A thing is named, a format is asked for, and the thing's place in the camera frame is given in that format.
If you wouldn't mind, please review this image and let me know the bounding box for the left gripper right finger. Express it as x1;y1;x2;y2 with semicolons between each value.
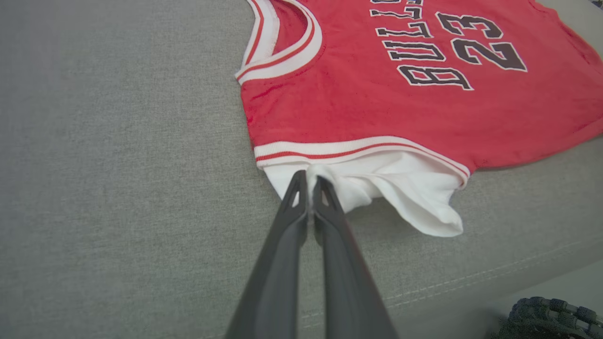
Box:
312;176;399;339

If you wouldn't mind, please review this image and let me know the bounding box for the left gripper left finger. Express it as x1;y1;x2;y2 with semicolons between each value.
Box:
225;170;309;339

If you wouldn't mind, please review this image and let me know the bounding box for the red basketball jersey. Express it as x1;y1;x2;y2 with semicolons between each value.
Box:
234;0;603;238

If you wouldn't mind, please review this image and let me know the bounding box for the grey fabric sofa cushion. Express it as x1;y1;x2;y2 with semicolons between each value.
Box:
0;0;603;339

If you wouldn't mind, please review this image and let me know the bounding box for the black braided cable bundle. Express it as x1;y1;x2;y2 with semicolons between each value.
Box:
490;296;603;339

